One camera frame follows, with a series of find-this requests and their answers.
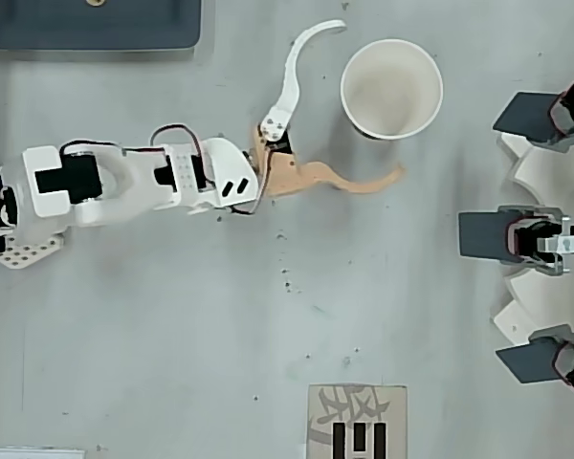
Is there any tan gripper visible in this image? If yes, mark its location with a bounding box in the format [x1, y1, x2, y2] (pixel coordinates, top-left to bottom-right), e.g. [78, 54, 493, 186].
[246, 19, 408, 197]

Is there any grey pump unit dark paddle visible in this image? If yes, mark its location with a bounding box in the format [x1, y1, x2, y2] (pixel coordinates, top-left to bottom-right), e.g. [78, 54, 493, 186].
[492, 79, 574, 154]
[495, 324, 574, 400]
[457, 205, 574, 277]

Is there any white gripper servo cable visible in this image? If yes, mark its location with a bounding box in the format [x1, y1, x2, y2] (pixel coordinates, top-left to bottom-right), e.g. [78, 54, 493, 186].
[229, 150, 274, 216]

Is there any dark grey plastic tray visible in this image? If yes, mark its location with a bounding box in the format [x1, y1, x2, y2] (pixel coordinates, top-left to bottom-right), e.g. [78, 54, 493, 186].
[0, 0, 203, 51]

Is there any black red arm cable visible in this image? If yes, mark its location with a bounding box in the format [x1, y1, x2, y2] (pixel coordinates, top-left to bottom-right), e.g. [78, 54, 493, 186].
[60, 139, 169, 157]

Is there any cardboard card with black print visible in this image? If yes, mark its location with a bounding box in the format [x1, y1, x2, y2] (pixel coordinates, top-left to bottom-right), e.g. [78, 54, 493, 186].
[307, 383, 408, 459]

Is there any black red wrist cable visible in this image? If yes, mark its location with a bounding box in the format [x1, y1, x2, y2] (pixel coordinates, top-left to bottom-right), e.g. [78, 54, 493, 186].
[148, 123, 208, 166]

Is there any white paper cup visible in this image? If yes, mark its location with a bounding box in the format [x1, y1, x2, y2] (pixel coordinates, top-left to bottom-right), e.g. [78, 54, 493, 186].
[340, 38, 445, 142]

